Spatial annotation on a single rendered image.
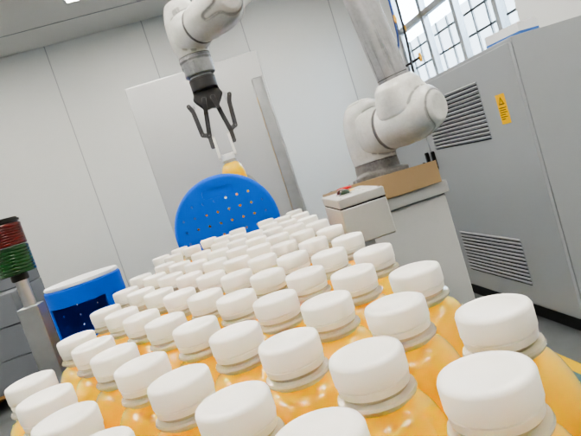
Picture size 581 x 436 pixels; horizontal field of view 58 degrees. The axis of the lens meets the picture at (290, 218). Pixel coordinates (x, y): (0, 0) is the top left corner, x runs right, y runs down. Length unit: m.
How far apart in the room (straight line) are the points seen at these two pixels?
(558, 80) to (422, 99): 1.19
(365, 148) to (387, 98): 0.20
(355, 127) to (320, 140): 4.94
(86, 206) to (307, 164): 2.73
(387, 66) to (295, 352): 1.45
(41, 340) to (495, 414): 0.91
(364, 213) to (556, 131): 1.74
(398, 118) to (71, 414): 1.45
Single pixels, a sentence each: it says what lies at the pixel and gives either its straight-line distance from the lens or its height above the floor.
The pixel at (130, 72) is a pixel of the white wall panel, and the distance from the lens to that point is 6.76.
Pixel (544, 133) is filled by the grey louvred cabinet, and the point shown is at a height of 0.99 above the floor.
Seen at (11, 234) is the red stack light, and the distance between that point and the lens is 1.02.
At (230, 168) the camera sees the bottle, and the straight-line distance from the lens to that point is 1.48.
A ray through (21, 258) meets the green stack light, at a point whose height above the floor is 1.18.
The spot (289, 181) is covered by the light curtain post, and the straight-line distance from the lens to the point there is 2.82.
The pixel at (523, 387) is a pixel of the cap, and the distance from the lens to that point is 0.22.
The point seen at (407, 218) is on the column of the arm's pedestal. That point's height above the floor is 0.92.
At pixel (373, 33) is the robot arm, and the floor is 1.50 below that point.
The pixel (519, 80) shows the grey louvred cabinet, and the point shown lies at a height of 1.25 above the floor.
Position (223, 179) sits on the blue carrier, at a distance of 1.40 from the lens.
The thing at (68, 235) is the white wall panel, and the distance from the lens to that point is 6.75.
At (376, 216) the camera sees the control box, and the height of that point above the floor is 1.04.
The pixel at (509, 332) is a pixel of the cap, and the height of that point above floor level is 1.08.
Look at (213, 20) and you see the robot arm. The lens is 1.39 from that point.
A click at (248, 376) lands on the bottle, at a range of 0.38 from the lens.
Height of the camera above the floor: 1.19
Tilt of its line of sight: 5 degrees down
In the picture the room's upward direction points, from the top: 18 degrees counter-clockwise
